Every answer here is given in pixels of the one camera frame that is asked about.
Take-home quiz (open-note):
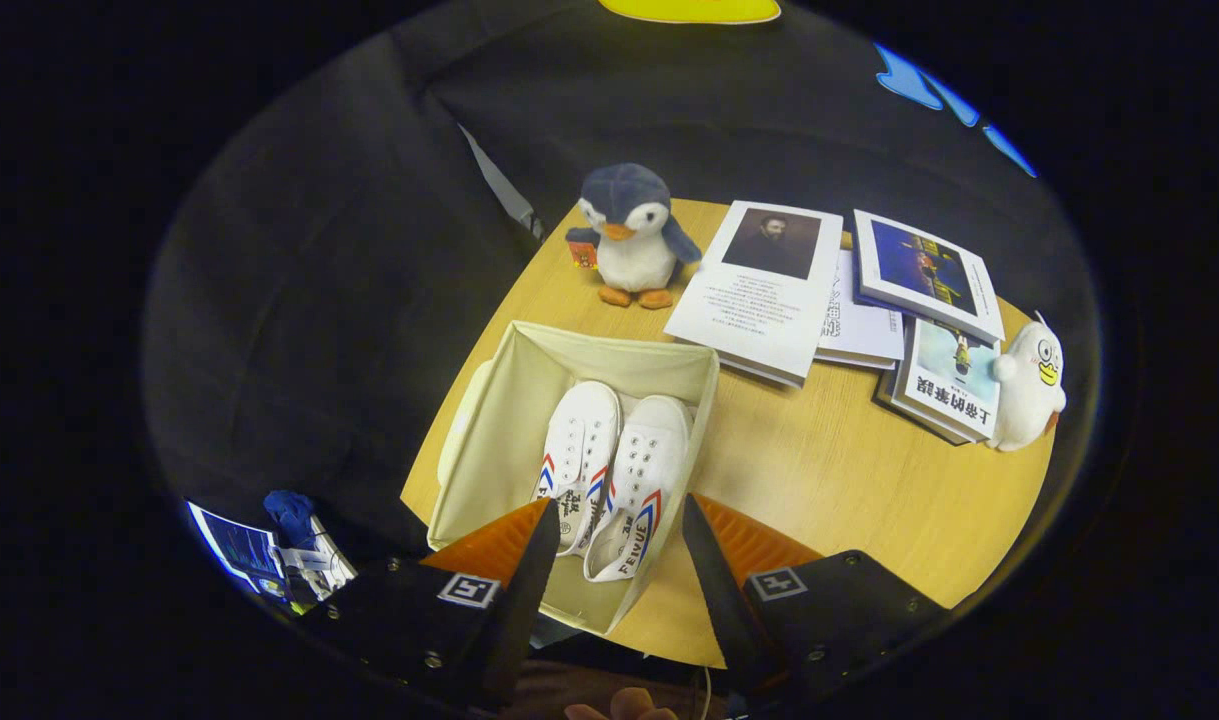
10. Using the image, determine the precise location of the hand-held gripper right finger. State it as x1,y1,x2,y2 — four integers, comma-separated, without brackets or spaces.
681,493,950,701

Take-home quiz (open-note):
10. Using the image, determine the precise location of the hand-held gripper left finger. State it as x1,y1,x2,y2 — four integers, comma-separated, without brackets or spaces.
299,497,562,706

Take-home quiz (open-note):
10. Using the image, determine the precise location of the white striped canvas shoe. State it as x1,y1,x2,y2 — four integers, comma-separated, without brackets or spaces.
532,381,622,557
582,394,693,584

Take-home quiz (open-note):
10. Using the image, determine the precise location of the beige fabric storage box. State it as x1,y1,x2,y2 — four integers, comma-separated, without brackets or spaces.
427,320,721,636

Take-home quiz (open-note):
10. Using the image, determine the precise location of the blue crumpled cloth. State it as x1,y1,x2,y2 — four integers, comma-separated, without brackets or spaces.
263,489,317,551

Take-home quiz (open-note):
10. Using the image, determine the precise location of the white portrait cover book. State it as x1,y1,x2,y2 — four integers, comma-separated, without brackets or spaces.
663,200,845,389

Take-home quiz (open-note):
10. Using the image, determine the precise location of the blue lit monitor screen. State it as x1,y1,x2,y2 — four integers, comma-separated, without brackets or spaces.
187,500,285,598

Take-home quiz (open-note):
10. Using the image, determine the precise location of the plain white text book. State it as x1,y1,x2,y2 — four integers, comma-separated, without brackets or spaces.
814,248,906,371

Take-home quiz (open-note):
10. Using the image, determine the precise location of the pale teal cover book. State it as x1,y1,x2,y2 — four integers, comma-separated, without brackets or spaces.
889,318,1002,441

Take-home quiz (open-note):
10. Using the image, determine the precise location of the blue penguin plush toy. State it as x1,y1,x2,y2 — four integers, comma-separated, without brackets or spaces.
565,163,703,310

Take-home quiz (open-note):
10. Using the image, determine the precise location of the white duck plush toy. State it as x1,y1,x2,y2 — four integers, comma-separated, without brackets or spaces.
987,312,1068,453

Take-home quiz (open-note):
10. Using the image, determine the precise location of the blue night cover book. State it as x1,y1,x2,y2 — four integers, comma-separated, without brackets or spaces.
853,209,1006,346

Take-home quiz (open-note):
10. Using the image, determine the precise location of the white stand pole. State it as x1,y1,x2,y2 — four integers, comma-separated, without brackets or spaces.
457,122,545,241

